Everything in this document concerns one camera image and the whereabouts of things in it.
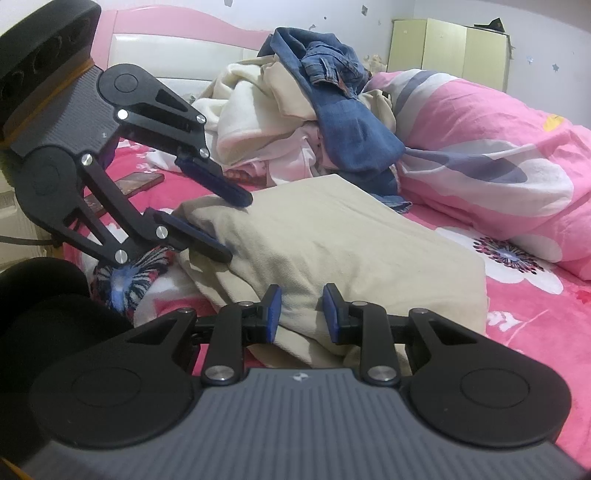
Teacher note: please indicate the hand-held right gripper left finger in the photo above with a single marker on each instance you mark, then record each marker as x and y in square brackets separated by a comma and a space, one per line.
[273, 316]

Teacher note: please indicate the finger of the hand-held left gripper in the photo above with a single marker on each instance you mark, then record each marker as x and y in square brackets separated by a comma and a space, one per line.
[217, 182]
[198, 240]

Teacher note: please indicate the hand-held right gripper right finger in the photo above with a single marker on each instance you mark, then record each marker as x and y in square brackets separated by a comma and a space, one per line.
[331, 316]

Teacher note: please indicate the beige pants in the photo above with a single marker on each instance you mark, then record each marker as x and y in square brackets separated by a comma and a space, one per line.
[346, 240]

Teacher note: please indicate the pile of cream white clothes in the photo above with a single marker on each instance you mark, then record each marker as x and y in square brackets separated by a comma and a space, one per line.
[286, 87]

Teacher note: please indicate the cream fleece garment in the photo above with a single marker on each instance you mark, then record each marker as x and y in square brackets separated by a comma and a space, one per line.
[244, 120]

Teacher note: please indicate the black smartphone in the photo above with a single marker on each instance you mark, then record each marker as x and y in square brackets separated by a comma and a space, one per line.
[138, 182]

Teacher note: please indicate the white pink padded headboard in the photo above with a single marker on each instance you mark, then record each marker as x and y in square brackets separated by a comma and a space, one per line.
[175, 50]

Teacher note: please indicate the blue denim jeans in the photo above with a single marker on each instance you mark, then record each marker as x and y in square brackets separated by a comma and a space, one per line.
[355, 134]

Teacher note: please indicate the pink floral bed blanket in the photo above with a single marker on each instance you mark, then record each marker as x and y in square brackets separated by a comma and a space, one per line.
[531, 300]

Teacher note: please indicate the pink patterned quilt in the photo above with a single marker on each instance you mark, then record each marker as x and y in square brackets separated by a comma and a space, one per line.
[485, 129]

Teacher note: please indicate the cream cabinet door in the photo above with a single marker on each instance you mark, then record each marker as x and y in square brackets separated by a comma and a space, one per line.
[438, 46]

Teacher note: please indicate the dark folded object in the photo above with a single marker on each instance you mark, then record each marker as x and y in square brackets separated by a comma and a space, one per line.
[491, 25]

